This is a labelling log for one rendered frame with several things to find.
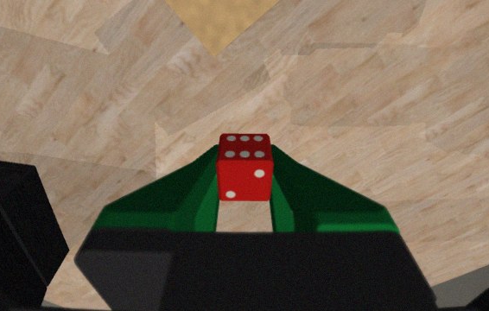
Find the tan flat mat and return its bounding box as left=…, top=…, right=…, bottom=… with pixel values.
left=165, top=0, right=280, bottom=57

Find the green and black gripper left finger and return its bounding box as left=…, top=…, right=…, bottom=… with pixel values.
left=91, top=144, right=219, bottom=232

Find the red die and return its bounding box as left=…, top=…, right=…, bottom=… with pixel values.
left=216, top=134, right=274, bottom=201

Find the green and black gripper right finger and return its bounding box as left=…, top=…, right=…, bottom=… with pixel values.
left=270, top=144, right=400, bottom=234

